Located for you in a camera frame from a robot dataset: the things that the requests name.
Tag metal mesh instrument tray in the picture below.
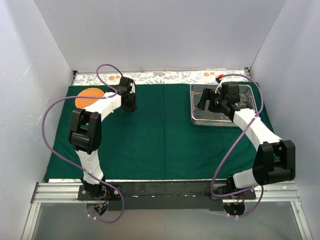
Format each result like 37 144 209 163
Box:
189 83 258 127

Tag round woven bamboo tray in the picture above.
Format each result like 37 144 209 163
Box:
74 87 105 109

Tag green surgical cloth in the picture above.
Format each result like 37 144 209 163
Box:
43 82 282 181

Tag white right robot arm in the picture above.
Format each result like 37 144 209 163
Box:
197 81 296 199

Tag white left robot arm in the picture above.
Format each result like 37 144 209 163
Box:
68 76 137 200

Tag floral patterned table mat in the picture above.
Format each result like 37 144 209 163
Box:
72 69 248 86

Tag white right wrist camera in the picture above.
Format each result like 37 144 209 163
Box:
215 74 225 88

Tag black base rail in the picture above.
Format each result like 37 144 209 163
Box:
77 180 257 212

